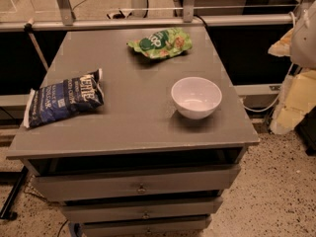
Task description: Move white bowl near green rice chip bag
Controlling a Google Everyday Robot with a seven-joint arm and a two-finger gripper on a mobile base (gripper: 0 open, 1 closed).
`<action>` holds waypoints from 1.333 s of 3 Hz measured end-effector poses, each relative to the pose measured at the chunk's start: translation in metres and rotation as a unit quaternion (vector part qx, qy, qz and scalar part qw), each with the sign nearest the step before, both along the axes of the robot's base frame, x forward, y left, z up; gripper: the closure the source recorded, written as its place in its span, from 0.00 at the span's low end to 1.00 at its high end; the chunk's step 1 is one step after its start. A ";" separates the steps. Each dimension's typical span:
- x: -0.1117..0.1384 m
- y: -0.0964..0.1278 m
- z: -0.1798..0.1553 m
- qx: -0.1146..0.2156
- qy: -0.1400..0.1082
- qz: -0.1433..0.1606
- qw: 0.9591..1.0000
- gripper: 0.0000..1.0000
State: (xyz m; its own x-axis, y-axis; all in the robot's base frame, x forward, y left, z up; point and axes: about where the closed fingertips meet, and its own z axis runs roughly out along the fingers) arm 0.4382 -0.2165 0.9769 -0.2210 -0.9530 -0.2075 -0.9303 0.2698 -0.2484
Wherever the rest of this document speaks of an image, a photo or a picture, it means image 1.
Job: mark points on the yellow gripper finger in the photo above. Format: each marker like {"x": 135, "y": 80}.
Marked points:
{"x": 282, "y": 46}
{"x": 297, "y": 99}

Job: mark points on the white bowl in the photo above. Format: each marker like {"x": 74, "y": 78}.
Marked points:
{"x": 196, "y": 97}

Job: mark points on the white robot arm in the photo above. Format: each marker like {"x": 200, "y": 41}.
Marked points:
{"x": 303, "y": 40}

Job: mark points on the green rice chip bag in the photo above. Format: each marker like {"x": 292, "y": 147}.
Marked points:
{"x": 164, "y": 44}

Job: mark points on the blue kettle chip bag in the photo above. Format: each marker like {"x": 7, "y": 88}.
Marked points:
{"x": 64, "y": 100}

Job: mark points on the top grey drawer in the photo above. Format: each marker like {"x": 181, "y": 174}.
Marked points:
{"x": 137, "y": 183}

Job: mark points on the grey drawer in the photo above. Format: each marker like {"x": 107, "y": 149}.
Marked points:
{"x": 137, "y": 183}
{"x": 157, "y": 225}
{"x": 144, "y": 209}

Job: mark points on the bottom grey drawer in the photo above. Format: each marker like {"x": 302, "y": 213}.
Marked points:
{"x": 157, "y": 225}

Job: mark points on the grey drawer cabinet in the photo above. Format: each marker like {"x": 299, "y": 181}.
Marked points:
{"x": 137, "y": 127}

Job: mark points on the middle grey drawer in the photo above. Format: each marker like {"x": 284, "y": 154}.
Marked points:
{"x": 144, "y": 209}

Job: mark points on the black floor stand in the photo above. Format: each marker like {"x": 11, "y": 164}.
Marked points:
{"x": 16, "y": 180}

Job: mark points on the grey metal bracket right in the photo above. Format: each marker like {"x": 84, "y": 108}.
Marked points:
{"x": 188, "y": 10}

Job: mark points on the grey metal bracket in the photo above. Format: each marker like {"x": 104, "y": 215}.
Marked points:
{"x": 66, "y": 12}
{"x": 188, "y": 10}

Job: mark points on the grey metal bracket left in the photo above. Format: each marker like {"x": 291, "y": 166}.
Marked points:
{"x": 66, "y": 12}

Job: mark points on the grey metal rail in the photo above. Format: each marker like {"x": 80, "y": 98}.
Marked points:
{"x": 213, "y": 21}

